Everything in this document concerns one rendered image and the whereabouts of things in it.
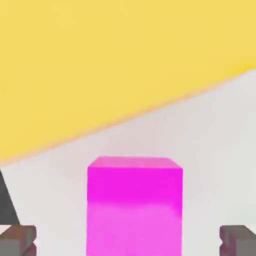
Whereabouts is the small magenta cube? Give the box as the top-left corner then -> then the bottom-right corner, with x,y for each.
86,156 -> 184,256

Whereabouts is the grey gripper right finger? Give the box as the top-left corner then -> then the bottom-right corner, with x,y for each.
219,224 -> 256,256

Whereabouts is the large yellow box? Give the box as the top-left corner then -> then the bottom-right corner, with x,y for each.
0,0 -> 256,167

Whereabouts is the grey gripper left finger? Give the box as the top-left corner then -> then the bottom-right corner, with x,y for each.
0,224 -> 38,256

